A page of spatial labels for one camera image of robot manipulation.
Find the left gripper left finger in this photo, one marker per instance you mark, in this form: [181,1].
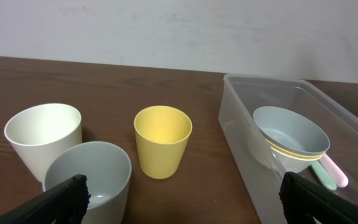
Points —
[65,203]

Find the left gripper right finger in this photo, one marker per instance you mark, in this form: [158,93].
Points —
[307,203]

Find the white bowl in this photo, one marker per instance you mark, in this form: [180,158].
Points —
[294,164]

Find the yellow bowl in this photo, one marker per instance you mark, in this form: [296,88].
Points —
[286,152]

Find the grey bowl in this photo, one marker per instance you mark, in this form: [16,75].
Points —
[291,131]

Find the clear plastic container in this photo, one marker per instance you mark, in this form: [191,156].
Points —
[260,168]

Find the grey cup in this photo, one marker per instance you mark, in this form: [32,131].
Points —
[107,168]

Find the white cup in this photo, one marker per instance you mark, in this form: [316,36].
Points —
[42,133]

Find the yellow cup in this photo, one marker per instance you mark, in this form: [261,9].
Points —
[161,134]

